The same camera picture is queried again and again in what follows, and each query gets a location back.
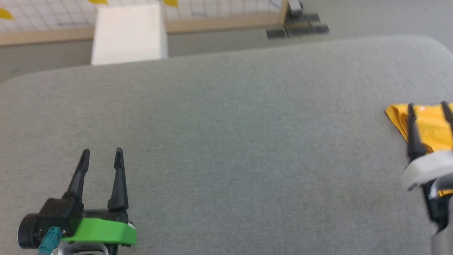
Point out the white rectangular box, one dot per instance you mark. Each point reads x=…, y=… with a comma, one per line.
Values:
x=129, y=35

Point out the yellow paper lemon decoration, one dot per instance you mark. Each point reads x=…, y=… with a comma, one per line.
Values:
x=97, y=1
x=5, y=14
x=171, y=3

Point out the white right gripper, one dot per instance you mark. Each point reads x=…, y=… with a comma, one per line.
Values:
x=428, y=168

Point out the grey metal fence bracket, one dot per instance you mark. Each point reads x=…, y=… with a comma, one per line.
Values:
x=294, y=6

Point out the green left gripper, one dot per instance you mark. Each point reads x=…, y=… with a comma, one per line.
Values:
x=102, y=230

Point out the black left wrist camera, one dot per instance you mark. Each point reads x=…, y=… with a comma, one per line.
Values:
x=39, y=226

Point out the dark fence base plates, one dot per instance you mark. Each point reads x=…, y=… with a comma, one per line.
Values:
x=297, y=28

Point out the yellow cartoon face t-shirt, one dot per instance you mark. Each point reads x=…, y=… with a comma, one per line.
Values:
x=430, y=127

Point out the grey fabric sofa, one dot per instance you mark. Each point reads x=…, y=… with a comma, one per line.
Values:
x=230, y=141

